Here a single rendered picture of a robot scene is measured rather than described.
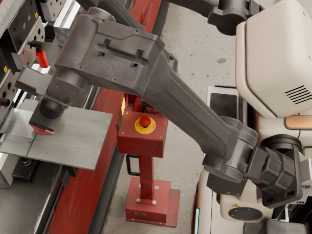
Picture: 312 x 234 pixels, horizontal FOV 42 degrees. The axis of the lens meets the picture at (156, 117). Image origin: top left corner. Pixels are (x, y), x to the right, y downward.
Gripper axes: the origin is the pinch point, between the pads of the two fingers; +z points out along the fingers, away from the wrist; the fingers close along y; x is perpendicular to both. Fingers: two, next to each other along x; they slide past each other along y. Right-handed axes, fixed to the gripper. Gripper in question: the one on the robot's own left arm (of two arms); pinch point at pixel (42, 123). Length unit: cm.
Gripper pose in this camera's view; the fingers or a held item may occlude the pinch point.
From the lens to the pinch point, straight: 115.3
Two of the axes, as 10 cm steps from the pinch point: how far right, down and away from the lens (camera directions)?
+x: 8.7, 4.3, 2.5
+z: -4.4, 4.3, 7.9
